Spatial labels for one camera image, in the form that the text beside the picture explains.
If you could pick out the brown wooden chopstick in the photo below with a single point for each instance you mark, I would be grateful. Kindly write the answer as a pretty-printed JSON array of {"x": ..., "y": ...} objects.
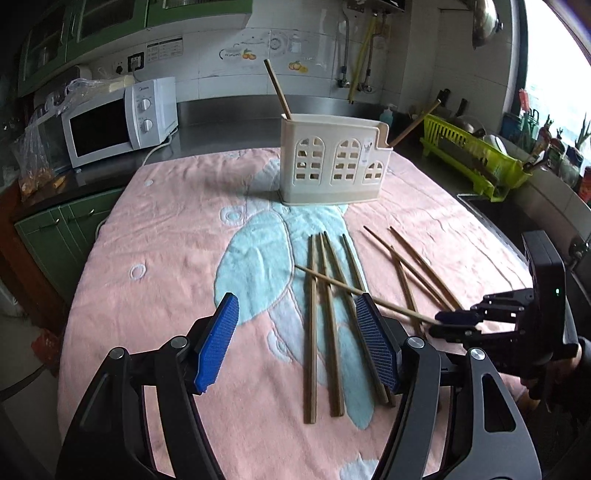
[
  {"x": 401, "y": 261},
  {"x": 339, "y": 272},
  {"x": 406, "y": 288},
  {"x": 425, "y": 265},
  {"x": 353, "y": 263},
  {"x": 313, "y": 332},
  {"x": 277, "y": 90},
  {"x": 330, "y": 332},
  {"x": 415, "y": 122},
  {"x": 323, "y": 276}
]

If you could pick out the hanging metal wok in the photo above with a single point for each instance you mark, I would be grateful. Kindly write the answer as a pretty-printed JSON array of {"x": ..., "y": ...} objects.
[{"x": 485, "y": 23}]

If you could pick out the white wall label sticker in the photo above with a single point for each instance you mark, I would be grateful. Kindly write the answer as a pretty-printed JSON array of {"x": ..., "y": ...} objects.
[{"x": 165, "y": 48}]

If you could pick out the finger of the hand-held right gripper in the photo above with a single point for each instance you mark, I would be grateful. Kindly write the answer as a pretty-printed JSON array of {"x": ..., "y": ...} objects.
[
  {"x": 461, "y": 336},
  {"x": 455, "y": 317}
]

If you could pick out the small wooden item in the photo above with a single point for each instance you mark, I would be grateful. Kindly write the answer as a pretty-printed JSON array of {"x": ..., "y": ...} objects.
[{"x": 60, "y": 182}]

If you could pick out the white plate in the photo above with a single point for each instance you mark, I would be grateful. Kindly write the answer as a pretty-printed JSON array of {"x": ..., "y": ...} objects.
[{"x": 494, "y": 142}]

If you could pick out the white wall socket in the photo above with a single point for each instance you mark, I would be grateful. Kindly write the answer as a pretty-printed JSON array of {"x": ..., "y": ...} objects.
[{"x": 119, "y": 66}]

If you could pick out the metal pipe with valve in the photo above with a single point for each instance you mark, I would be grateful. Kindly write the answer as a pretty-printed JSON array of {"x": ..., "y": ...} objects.
[{"x": 369, "y": 69}]

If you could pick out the cream plastic utensil holder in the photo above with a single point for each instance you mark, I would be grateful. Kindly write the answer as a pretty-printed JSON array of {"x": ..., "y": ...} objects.
[{"x": 332, "y": 134}]

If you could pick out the pink blanket with blue print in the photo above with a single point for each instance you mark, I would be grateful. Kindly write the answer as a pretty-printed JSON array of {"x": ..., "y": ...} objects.
[{"x": 184, "y": 258}]

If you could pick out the clear plastic bag orange contents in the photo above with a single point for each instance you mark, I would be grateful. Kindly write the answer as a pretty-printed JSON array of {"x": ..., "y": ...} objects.
[{"x": 34, "y": 157}]

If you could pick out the kitchen sink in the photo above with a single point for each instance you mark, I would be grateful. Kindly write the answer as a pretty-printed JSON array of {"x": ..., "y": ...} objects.
[{"x": 489, "y": 210}]

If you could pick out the white microwave oven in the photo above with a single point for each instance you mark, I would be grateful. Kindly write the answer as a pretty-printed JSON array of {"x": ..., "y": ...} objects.
[{"x": 97, "y": 129}]

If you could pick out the red packet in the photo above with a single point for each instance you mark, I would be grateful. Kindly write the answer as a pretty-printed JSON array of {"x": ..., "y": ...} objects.
[{"x": 45, "y": 348}]

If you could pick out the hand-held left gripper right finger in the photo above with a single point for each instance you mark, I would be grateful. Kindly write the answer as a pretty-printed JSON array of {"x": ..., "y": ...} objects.
[{"x": 376, "y": 341}]

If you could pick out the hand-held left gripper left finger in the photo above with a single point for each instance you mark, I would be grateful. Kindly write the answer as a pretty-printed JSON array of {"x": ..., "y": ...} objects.
[{"x": 217, "y": 341}]

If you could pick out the wall water heater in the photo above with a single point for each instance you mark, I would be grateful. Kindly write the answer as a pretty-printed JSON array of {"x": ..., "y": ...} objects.
[{"x": 374, "y": 4}]

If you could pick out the clear plastic bag with bread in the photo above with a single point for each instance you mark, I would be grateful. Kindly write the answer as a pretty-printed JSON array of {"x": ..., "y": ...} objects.
[{"x": 92, "y": 87}]

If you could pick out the green wall cabinets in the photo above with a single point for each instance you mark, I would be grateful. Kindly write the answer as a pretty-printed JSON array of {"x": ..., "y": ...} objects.
[{"x": 74, "y": 32}]

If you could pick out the blue soap bottle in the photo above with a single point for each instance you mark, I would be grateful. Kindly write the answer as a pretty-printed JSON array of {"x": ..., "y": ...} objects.
[{"x": 387, "y": 116}]

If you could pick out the row of windowsill bottles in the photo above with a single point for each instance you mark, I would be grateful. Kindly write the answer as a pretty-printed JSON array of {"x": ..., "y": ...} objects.
[{"x": 554, "y": 147}]

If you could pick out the black wall socket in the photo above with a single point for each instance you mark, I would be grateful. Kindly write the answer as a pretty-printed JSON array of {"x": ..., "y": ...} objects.
[{"x": 135, "y": 61}]

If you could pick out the yellow-green dish rack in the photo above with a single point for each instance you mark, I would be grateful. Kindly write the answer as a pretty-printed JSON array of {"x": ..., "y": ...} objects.
[{"x": 461, "y": 143}]

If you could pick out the green base cabinet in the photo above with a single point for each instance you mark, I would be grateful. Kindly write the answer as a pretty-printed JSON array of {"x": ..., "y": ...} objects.
[{"x": 55, "y": 240}]

